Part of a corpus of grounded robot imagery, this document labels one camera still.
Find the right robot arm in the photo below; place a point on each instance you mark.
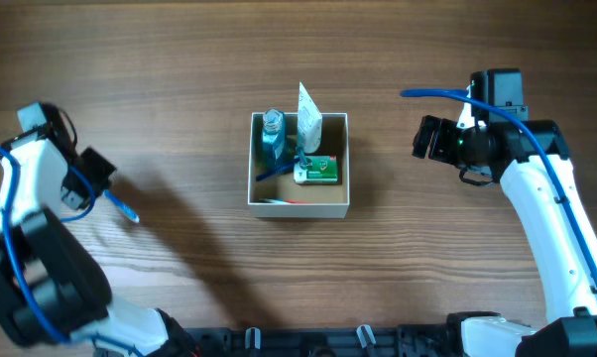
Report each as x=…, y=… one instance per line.
x=535, y=173

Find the blue mouthwash bottle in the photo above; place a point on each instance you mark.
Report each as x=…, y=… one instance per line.
x=274, y=137

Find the white lotion tube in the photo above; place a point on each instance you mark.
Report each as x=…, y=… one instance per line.
x=309, y=129

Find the blue white toothbrush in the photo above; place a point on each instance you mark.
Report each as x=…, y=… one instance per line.
x=125, y=209

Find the white cardboard box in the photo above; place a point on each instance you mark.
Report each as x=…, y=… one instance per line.
x=327, y=200

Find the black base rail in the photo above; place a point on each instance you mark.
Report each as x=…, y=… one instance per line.
x=404, y=340

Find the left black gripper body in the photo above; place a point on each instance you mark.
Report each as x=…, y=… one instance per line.
x=91, y=172

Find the blue disposable razor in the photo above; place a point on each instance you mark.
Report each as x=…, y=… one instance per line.
x=283, y=167

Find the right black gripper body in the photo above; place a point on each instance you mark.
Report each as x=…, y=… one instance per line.
x=440, y=143

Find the green Dettol soap box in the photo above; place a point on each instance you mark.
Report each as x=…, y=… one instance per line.
x=316, y=170

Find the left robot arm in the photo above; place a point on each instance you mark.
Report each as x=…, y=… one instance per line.
x=51, y=289

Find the teal Colgate toothpaste tube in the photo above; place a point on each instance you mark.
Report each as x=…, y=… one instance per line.
x=281, y=201

